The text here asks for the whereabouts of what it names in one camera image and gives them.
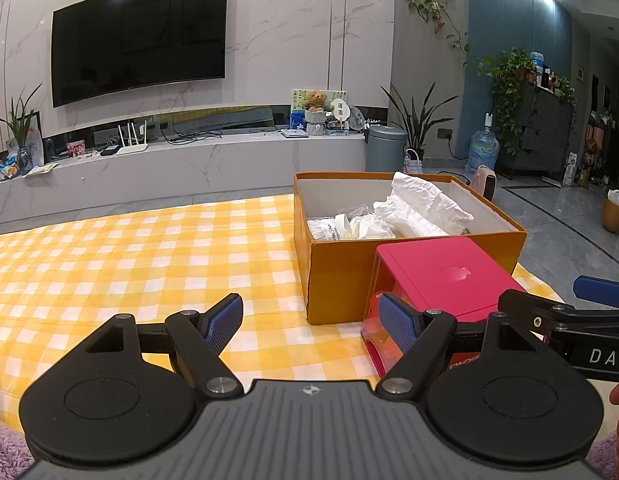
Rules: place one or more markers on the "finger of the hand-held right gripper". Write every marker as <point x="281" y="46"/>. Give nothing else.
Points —
<point x="537" y="310"/>
<point x="604" y="291"/>

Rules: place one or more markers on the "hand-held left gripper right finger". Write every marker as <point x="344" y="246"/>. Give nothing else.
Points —
<point x="397" y="325"/>

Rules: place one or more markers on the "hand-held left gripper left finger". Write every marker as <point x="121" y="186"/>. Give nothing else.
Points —
<point x="224" y="322"/>

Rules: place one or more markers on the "orange cardboard box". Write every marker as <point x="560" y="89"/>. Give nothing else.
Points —
<point x="339" y="280"/>

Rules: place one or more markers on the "white towel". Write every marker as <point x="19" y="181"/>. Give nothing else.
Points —
<point x="424" y="210"/>

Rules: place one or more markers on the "clear plastic packet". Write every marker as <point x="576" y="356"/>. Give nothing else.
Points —
<point x="324" y="230"/>

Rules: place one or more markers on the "red square box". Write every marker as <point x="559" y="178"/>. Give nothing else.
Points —
<point x="439" y="280"/>

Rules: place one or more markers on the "brown basket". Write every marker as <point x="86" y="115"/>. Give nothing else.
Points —
<point x="614" y="215"/>

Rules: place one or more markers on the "crumpled white tissue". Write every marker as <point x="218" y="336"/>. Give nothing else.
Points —
<point x="369" y="225"/>

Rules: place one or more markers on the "yellow checkered tablecloth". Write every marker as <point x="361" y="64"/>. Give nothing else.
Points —
<point x="114" y="260"/>

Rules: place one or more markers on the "pink heater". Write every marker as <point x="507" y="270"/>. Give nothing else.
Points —
<point x="485" y="182"/>

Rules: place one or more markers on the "white marble TV console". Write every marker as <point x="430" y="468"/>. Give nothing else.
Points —
<point x="189" y="170"/>

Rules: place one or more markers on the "pastel woven bag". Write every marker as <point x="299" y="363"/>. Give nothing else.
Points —
<point x="413" y="164"/>

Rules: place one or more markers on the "blue water jug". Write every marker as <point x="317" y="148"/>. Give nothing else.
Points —
<point x="482" y="152"/>

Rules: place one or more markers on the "dark cabinet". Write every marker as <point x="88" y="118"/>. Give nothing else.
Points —
<point x="544" y="130"/>

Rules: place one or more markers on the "grey trash can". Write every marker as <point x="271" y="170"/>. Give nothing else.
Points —
<point x="385" y="152"/>

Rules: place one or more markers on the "white router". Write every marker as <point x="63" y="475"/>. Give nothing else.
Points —
<point x="134" y="147"/>

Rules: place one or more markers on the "long-leaf potted plant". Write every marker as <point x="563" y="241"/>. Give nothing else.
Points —
<point x="417" y="120"/>

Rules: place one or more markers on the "decorative plate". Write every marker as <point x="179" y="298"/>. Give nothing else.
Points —
<point x="357" y="119"/>

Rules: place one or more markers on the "round white fan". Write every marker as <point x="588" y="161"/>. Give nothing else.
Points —
<point x="340" y="107"/>

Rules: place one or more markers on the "pink photo card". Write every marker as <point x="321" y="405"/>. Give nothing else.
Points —
<point x="75" y="148"/>

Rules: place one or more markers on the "pothos plant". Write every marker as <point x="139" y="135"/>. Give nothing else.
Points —
<point x="509" y="80"/>

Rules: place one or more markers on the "blue-capped bottle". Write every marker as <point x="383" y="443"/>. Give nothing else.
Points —
<point x="538" y="67"/>

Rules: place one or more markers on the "brown teddy bear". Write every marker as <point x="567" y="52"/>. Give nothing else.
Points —
<point x="315" y="101"/>

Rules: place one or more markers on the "loose papers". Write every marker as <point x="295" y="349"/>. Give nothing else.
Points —
<point x="41" y="169"/>

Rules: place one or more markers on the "purple fuzzy clothing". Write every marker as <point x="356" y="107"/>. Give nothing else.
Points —
<point x="6" y="455"/>

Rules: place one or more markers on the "snack bags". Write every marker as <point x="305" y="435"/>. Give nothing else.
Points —
<point x="10" y="167"/>

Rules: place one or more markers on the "green plant glass vase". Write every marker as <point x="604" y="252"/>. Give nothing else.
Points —
<point x="19" y="120"/>

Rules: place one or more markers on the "hanging vine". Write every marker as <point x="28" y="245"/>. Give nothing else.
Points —
<point x="432" y="7"/>

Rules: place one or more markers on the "black wall socket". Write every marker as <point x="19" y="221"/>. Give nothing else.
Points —
<point x="445" y="133"/>

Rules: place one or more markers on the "black wall television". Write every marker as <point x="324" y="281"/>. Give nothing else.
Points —
<point x="139" y="40"/>

